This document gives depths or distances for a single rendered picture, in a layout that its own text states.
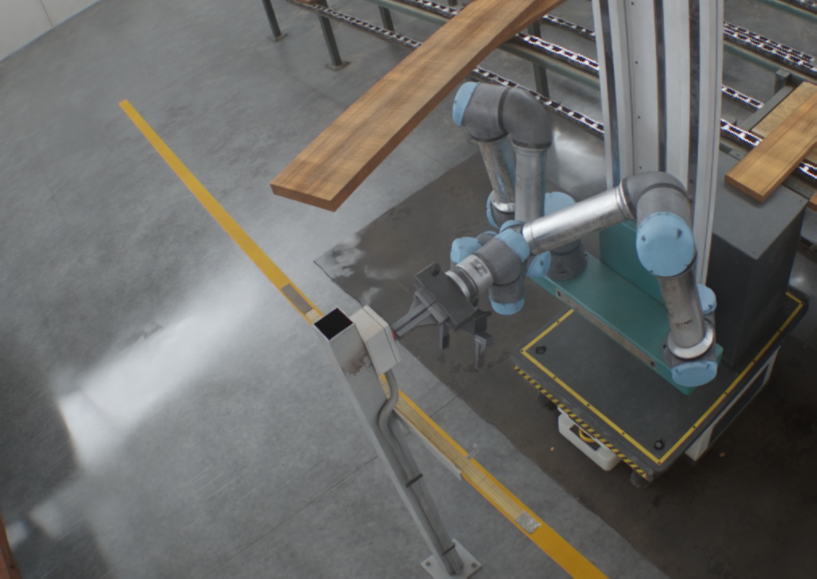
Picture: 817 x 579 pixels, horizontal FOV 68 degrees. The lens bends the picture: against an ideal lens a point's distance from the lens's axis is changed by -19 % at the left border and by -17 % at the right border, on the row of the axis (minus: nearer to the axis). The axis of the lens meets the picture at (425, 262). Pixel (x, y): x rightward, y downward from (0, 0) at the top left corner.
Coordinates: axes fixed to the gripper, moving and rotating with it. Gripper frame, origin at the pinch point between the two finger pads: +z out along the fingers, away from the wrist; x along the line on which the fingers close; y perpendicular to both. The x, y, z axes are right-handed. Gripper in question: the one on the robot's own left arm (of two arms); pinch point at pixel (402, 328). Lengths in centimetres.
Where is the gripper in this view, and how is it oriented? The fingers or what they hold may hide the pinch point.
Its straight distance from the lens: 142.4
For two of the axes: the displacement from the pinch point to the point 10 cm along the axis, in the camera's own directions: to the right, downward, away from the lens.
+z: -7.7, 5.5, -3.3
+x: 6.3, 7.4, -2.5
